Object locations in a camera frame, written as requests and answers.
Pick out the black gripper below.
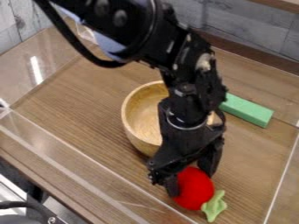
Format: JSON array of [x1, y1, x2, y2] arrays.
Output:
[[145, 100, 228, 199]]

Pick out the red plush strawberry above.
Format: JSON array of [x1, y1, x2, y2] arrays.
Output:
[[172, 165, 229, 223]]

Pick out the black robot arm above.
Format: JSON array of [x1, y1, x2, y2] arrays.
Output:
[[33, 0, 228, 197]]

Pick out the wooden bowl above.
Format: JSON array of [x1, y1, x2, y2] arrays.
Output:
[[120, 80, 216, 158]]

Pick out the green rectangular block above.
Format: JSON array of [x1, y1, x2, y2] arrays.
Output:
[[218, 94, 274, 128]]

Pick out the clear acrylic tray walls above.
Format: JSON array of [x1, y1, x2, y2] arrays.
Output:
[[0, 25, 299, 224]]

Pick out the clear acrylic corner bracket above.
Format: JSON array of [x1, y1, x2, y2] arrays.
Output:
[[74, 23, 97, 44]]

